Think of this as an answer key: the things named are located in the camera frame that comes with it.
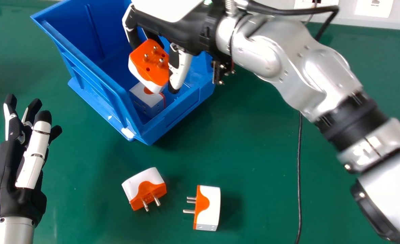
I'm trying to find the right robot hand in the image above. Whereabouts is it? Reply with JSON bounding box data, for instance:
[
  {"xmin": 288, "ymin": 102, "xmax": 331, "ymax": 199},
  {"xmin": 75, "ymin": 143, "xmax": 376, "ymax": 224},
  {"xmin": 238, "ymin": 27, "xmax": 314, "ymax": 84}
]
[{"xmin": 122, "ymin": 0, "xmax": 236, "ymax": 94}]

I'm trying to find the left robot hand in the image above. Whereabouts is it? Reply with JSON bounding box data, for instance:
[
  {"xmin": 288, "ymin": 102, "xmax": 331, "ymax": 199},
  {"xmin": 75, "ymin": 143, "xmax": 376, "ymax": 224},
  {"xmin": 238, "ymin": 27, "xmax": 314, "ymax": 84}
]
[{"xmin": 0, "ymin": 94, "xmax": 63, "ymax": 227}]

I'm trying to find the white-and-orange plug adapter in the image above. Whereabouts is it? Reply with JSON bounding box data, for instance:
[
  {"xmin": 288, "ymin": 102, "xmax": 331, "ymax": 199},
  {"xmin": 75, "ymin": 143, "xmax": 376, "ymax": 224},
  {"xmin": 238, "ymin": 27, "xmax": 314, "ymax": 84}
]
[
  {"xmin": 128, "ymin": 39, "xmax": 170, "ymax": 94},
  {"xmin": 183, "ymin": 185, "xmax": 221, "ymax": 231},
  {"xmin": 121, "ymin": 167, "xmax": 167, "ymax": 212},
  {"xmin": 129, "ymin": 81, "xmax": 167, "ymax": 119}
]

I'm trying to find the blue plastic bin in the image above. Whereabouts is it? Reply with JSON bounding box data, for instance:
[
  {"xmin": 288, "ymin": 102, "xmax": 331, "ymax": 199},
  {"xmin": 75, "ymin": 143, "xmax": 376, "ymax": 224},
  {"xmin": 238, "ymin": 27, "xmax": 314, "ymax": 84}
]
[{"xmin": 30, "ymin": 0, "xmax": 216, "ymax": 146}]

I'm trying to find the black hanging cable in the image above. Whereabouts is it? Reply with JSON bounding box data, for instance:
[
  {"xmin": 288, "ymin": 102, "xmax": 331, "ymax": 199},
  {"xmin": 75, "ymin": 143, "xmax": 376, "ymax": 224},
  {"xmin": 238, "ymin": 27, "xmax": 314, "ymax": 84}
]
[{"xmin": 295, "ymin": 112, "xmax": 303, "ymax": 244}]

